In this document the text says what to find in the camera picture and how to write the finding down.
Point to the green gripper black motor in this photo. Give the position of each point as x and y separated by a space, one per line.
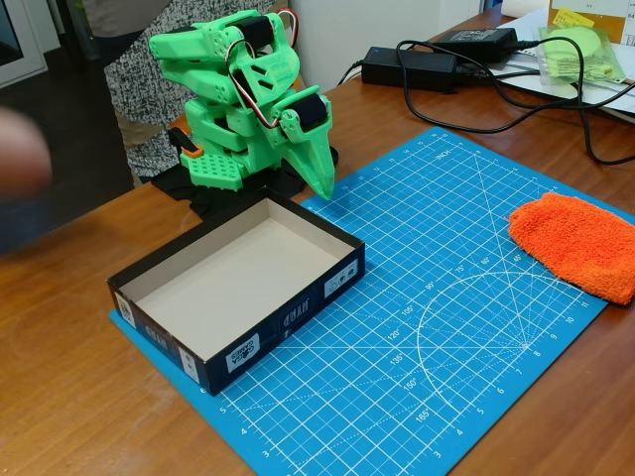
309 130

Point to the orange terry cloth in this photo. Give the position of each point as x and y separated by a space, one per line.
575 243

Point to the bare person forearm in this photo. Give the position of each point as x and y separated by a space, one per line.
20 158

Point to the green 3D-printed robot arm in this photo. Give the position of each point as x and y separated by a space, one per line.
198 49

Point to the black cardboard box tray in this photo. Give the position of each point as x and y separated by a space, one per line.
238 277

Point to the orange and black clamp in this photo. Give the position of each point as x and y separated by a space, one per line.
186 144

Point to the black power adapter blue light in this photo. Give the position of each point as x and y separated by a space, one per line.
412 64

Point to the person in patterned garment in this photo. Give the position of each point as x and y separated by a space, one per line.
139 89

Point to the blue cutting mat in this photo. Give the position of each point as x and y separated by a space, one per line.
446 297

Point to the black power adapter with label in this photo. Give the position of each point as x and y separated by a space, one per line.
476 39

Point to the green plastic bag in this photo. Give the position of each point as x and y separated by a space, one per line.
580 54

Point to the white framed glass door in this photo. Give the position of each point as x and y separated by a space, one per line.
25 64

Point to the yellow sticky note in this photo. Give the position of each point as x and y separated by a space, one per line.
573 17

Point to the white paper sheets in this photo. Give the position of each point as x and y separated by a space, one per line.
615 99

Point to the brown cardboard box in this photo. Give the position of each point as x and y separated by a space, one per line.
607 12

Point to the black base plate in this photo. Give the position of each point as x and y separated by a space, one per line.
208 201

